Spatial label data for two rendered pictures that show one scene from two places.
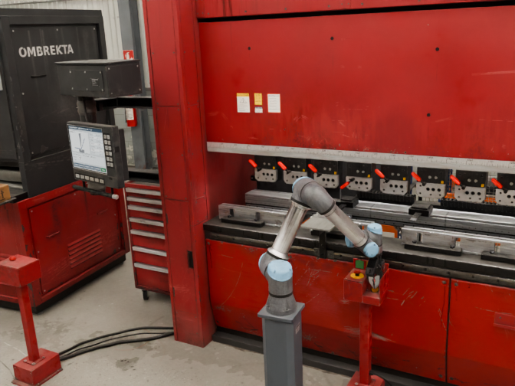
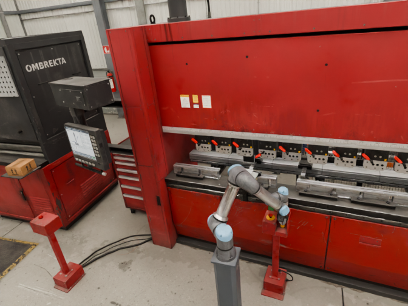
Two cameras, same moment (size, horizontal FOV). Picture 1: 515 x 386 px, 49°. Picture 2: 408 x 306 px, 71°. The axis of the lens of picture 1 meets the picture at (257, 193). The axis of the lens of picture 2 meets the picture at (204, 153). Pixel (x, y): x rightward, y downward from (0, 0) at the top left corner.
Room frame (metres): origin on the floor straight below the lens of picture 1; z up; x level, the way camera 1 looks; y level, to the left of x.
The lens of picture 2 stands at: (0.95, 0.07, 2.33)
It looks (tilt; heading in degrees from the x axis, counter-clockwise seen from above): 26 degrees down; 357
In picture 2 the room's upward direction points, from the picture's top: 6 degrees counter-clockwise
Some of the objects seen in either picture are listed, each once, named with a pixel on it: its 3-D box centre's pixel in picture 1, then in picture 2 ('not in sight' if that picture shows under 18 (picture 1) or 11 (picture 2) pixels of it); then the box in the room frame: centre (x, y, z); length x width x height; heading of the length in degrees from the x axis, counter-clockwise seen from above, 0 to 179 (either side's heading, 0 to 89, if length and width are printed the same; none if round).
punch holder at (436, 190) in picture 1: (432, 181); (317, 152); (2.93, -0.95, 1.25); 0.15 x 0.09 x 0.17; 60
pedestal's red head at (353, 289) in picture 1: (365, 281); (276, 220); (2.78, -0.56, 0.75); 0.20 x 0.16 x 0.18; 61
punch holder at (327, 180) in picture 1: (328, 171); (245, 146); (3.23, -0.42, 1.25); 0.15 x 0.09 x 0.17; 60
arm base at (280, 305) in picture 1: (280, 299); (225, 249); (2.48, -0.09, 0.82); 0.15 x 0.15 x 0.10
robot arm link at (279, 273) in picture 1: (280, 276); (224, 235); (2.48, -0.09, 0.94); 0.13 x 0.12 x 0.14; 14
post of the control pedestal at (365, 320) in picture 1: (365, 340); (275, 252); (2.78, -0.56, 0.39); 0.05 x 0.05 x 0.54; 61
